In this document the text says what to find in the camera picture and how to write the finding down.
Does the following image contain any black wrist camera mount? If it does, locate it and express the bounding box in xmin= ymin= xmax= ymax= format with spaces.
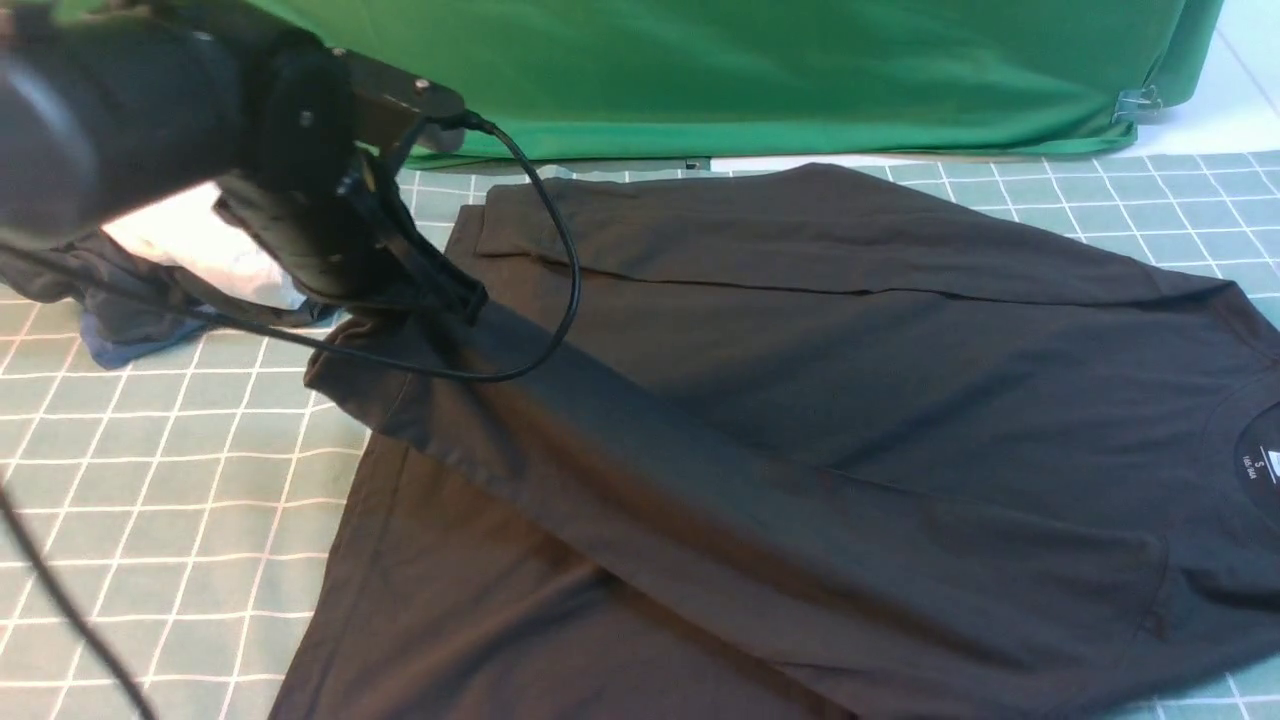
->
xmin=333 ymin=47 xmax=468 ymax=154

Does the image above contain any dark gray crumpled garment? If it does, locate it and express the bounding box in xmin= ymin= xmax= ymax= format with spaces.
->
xmin=1 ymin=232 xmax=337 ymax=342

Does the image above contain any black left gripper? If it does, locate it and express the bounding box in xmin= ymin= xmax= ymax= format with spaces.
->
xmin=216 ymin=150 xmax=489 ymax=325

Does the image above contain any green checkered table mat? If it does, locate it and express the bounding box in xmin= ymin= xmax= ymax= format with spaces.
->
xmin=1 ymin=151 xmax=1279 ymax=719

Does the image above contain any white crumpled garment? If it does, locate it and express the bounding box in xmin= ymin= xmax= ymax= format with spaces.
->
xmin=101 ymin=182 xmax=306 ymax=310

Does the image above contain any dark gray long-sleeve shirt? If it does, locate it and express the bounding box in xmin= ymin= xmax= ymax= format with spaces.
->
xmin=270 ymin=165 xmax=1279 ymax=719

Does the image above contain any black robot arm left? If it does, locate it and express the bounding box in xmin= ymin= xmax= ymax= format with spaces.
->
xmin=3 ymin=1 xmax=488 ymax=323

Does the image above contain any metal binder clip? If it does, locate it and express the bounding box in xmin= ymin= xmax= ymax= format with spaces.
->
xmin=1111 ymin=85 xmax=1164 ymax=124

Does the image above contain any green backdrop cloth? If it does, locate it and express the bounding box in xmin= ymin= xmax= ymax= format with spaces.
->
xmin=262 ymin=1 xmax=1222 ymax=161

